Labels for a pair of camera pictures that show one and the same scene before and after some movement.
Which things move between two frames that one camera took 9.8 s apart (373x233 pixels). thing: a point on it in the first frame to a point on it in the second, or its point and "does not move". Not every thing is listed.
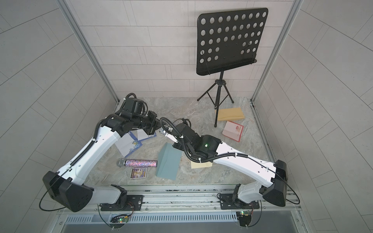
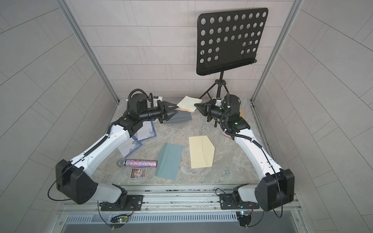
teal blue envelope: [168, 161] does not move
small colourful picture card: [139, 173] does not move
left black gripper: [155, 123] to [164, 110]
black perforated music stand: [227, 39] does not move
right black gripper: [179, 145] to [209, 110]
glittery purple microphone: [123, 162] does not move
